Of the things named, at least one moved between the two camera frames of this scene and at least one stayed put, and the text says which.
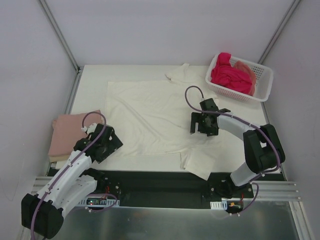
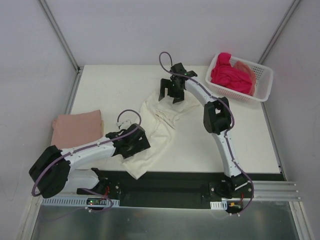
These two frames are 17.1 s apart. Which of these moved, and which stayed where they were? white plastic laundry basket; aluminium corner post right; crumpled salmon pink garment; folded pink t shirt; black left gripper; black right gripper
Moved: black left gripper; black right gripper
Stayed: folded pink t shirt; white plastic laundry basket; aluminium corner post right; crumpled salmon pink garment
